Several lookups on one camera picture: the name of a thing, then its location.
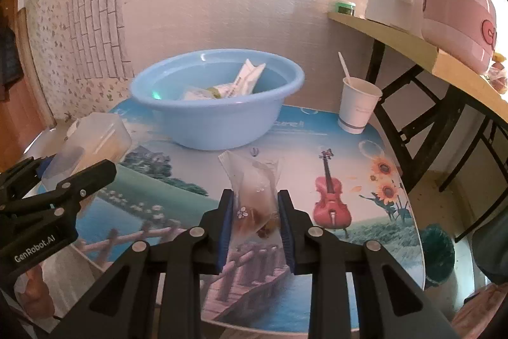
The person's left hand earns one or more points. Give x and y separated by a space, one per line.
33 291

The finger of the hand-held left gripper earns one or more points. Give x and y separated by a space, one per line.
87 180
20 174

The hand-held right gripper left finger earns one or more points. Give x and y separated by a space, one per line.
225 227

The brown wooden door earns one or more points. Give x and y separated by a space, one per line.
24 116

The green lidded jar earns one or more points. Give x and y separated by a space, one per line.
344 8

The white plastic spoon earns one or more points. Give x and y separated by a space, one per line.
343 65

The pink patterned cloth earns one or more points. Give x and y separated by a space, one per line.
480 311

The clear plastic wrapper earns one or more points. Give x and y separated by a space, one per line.
246 79

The white paper cup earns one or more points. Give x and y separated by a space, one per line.
357 108

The dark grey cloth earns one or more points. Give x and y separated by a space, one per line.
490 251

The colourful small packet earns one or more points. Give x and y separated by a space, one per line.
500 73

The light blue plastic basin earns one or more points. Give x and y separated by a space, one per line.
214 124

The yellow folding table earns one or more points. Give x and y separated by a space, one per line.
460 79

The pink lunch pot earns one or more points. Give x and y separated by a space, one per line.
456 21

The dark hanging cloth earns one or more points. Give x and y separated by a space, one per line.
8 61

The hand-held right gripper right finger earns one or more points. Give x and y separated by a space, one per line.
286 231

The dark green round object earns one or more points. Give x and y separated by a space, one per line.
436 255

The clear plastic snack bag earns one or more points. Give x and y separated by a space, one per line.
254 184

